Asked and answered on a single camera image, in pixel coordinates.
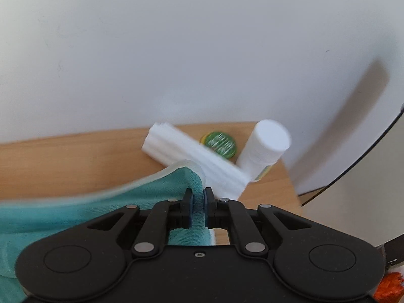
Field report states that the green round tin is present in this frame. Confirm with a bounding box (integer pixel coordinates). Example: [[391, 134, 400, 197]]
[[200, 131, 237, 159]]

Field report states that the teal microfiber towel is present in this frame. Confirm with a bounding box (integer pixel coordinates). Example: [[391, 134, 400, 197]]
[[1, 161, 216, 302]]

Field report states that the white cylindrical container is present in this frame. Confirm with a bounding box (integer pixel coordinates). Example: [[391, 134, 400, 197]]
[[236, 120, 292, 182]]

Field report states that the orange object on floor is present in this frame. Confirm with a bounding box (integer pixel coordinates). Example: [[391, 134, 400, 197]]
[[373, 271, 404, 303]]

